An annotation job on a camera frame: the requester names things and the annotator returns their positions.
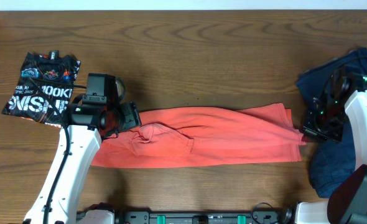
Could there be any orange printed t-shirt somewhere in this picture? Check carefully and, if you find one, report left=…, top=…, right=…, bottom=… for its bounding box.
left=92, top=103, right=304, bottom=168

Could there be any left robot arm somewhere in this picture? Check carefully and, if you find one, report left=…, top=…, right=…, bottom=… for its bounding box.
left=24, top=94, right=141, bottom=224

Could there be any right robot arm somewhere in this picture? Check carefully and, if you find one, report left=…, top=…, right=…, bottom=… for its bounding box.
left=294, top=68, right=367, bottom=224

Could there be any dark blue denim garment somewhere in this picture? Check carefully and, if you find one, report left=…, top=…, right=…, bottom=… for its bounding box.
left=295, top=47, right=367, bottom=198

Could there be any folded black printed t-shirt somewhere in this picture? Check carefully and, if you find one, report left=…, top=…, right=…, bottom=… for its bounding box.
left=1, top=50, right=81, bottom=127

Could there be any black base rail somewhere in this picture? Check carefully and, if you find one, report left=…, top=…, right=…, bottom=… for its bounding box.
left=76, top=203, right=296, bottom=224

